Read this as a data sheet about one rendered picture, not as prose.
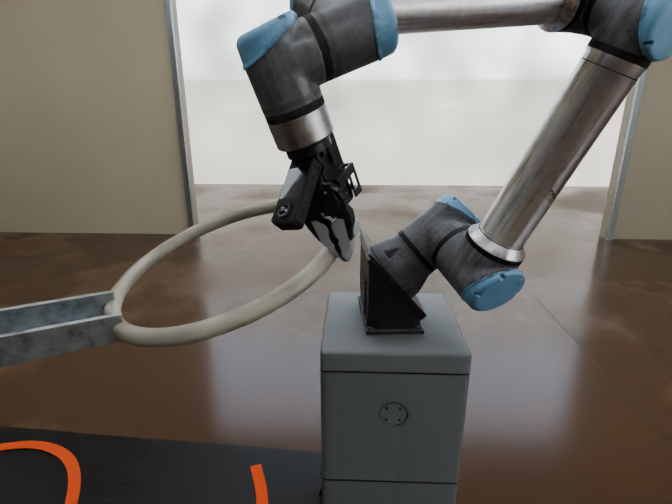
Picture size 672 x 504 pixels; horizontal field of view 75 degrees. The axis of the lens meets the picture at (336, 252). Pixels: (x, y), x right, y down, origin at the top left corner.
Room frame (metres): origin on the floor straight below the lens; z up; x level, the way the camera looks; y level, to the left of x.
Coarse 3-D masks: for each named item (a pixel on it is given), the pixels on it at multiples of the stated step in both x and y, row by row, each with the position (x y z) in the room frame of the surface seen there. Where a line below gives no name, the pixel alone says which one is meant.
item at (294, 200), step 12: (312, 156) 0.66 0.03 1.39; (300, 168) 0.66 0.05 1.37; (312, 168) 0.65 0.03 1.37; (288, 180) 0.66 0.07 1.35; (300, 180) 0.64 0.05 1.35; (312, 180) 0.65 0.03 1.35; (288, 192) 0.64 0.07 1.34; (300, 192) 0.62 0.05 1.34; (312, 192) 0.64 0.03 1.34; (288, 204) 0.62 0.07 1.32; (300, 204) 0.61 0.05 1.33; (276, 216) 0.61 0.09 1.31; (288, 216) 0.60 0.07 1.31; (300, 216) 0.61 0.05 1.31; (288, 228) 0.61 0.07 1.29; (300, 228) 0.61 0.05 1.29
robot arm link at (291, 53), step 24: (264, 24) 0.61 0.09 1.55; (288, 24) 0.62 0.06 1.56; (240, 48) 0.63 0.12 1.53; (264, 48) 0.61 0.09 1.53; (288, 48) 0.62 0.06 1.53; (312, 48) 0.63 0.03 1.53; (264, 72) 0.62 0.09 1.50; (288, 72) 0.62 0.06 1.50; (312, 72) 0.63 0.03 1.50; (264, 96) 0.63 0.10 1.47; (288, 96) 0.62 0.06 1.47; (312, 96) 0.64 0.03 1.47; (288, 120) 0.63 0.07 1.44
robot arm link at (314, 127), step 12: (324, 108) 0.66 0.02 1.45; (300, 120) 0.63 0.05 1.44; (312, 120) 0.64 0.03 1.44; (324, 120) 0.65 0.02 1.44; (276, 132) 0.65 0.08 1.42; (288, 132) 0.64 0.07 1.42; (300, 132) 0.63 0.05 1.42; (312, 132) 0.64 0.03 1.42; (324, 132) 0.65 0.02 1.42; (276, 144) 0.67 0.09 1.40; (288, 144) 0.64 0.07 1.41; (300, 144) 0.64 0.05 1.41; (312, 144) 0.64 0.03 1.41
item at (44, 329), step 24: (0, 312) 0.67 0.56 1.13; (24, 312) 0.68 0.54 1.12; (48, 312) 0.70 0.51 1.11; (72, 312) 0.72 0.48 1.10; (96, 312) 0.74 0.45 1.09; (120, 312) 0.67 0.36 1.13; (0, 336) 0.58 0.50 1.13; (24, 336) 0.59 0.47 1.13; (48, 336) 0.61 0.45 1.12; (72, 336) 0.62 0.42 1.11; (96, 336) 0.64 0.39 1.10; (0, 360) 0.57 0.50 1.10; (24, 360) 0.59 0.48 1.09
